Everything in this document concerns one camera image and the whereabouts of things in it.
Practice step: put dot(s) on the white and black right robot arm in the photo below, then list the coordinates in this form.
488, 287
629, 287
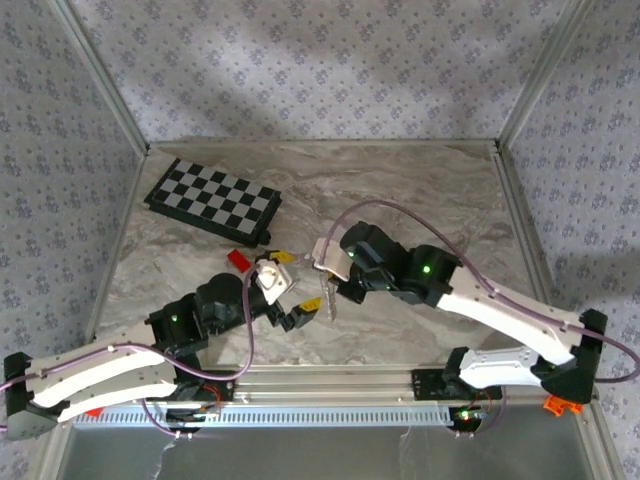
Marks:
510, 320

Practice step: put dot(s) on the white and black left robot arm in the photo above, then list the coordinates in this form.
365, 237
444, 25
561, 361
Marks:
100, 380

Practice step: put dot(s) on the orange plastic pipe elbow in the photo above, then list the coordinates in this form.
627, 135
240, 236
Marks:
552, 406

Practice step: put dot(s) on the small red plastic block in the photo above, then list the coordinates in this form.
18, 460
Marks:
239, 260

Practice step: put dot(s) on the black and grey chessboard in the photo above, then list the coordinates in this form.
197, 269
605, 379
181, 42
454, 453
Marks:
215, 197

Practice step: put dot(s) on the small circuit board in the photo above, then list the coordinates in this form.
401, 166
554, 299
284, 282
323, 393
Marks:
467, 415
192, 415

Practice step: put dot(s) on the grey metal sheet panel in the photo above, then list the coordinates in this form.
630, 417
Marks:
300, 455

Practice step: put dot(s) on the red flat plastic brick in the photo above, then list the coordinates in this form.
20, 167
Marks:
94, 412

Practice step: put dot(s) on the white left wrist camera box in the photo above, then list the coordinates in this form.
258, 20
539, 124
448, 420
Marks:
272, 282

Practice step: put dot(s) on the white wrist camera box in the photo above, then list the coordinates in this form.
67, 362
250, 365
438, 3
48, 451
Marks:
332, 260
272, 282

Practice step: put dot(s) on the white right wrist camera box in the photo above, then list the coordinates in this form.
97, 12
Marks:
332, 260

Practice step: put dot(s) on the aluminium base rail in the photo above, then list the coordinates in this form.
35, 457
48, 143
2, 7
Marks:
325, 385

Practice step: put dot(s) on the aluminium table end rail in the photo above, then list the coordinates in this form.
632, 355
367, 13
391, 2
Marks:
325, 144

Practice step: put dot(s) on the aluminium frame post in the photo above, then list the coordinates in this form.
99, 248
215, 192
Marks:
542, 75
100, 75

